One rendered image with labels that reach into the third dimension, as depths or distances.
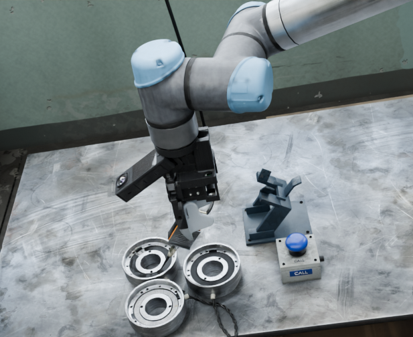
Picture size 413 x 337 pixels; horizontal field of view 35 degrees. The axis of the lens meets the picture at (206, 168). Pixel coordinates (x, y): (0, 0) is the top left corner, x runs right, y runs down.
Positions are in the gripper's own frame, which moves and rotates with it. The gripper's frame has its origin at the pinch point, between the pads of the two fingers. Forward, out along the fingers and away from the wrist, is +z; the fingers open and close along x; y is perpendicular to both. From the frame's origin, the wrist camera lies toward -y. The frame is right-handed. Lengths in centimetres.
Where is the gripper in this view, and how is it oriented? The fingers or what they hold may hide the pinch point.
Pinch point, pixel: (185, 228)
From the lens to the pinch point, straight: 114.2
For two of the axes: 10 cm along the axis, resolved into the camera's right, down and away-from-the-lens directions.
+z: 1.6, 7.5, 6.4
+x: -0.4, -6.4, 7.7
